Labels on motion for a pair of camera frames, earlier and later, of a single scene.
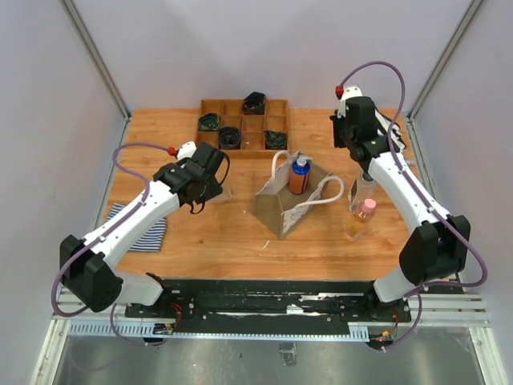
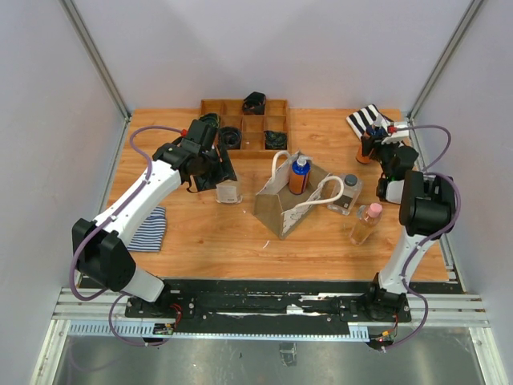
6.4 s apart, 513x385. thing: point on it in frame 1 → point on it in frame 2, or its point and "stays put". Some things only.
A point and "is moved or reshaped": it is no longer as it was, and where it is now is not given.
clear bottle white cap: (226, 193) is moved or reshaped
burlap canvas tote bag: (279, 209) stays put
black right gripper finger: (339, 135) → (368, 145)
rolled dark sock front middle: (229, 137) stays put
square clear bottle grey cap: (361, 189) → (353, 186)
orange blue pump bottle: (299, 176) stays put
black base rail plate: (270, 305) stays put
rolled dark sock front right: (275, 140) stays put
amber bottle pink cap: (355, 224) is moved or reshaped
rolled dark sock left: (208, 122) stays put
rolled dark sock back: (254, 104) stays put
